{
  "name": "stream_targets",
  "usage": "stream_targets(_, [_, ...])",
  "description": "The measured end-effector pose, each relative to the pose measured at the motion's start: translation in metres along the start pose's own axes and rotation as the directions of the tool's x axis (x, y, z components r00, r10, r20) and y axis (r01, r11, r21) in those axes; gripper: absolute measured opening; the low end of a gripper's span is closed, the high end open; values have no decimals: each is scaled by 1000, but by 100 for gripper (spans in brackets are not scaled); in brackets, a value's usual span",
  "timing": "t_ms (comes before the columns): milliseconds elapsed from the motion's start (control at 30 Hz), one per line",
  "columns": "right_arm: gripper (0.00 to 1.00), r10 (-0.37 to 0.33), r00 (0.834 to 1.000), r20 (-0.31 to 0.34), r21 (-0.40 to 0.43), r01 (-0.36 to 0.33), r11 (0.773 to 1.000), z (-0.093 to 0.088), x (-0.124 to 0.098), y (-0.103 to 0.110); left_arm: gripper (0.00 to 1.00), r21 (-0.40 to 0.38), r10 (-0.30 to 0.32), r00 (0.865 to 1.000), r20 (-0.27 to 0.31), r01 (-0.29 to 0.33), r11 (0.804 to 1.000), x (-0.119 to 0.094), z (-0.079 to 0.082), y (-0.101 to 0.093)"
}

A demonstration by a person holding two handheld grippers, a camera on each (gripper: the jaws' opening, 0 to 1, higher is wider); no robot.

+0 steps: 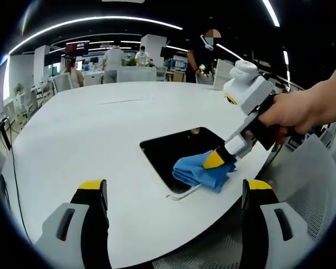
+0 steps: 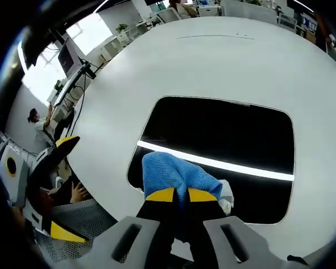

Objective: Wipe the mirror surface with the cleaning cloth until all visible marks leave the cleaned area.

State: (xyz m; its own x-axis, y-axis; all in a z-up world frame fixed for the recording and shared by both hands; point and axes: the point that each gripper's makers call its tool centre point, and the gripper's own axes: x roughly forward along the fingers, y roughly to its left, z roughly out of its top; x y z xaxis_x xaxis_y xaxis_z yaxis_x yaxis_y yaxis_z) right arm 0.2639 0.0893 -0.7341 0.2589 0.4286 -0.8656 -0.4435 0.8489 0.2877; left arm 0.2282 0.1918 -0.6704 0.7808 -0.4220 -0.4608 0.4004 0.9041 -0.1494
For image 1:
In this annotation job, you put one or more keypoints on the potted green plant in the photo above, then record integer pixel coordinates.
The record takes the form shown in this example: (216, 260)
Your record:
(18, 89)

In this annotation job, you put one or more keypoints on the white office counter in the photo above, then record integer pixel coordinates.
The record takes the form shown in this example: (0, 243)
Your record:
(134, 75)

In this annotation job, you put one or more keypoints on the white office chair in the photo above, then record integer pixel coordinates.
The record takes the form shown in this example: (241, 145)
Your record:
(62, 83)

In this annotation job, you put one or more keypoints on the red wall screen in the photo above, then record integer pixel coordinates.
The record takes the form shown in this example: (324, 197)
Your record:
(77, 48)

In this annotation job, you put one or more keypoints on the white low cabinet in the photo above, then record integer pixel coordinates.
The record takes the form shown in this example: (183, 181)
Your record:
(30, 102)

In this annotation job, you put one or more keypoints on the white upright panel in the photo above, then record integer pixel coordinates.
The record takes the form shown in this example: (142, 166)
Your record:
(222, 74)

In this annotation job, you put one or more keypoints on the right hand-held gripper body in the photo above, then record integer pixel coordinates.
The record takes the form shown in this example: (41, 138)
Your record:
(249, 92)

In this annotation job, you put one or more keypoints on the black monitor stand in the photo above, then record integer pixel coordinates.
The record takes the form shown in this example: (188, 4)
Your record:
(6, 134)

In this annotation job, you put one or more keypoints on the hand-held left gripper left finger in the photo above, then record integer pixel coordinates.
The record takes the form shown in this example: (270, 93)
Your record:
(95, 224)

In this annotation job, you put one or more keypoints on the curved ceiling light strip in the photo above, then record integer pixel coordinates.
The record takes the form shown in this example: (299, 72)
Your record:
(100, 17)

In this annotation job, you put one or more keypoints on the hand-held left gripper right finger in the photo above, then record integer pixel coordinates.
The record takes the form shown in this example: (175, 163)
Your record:
(254, 224)

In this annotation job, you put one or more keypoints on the person's right hand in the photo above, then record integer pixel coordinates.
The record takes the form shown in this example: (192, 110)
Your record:
(294, 109)

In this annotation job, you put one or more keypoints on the straight ceiling light strip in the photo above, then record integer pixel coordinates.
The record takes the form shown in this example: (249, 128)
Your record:
(271, 12)

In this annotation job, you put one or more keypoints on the blue cleaning cloth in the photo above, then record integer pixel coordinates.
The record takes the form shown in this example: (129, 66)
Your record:
(196, 173)

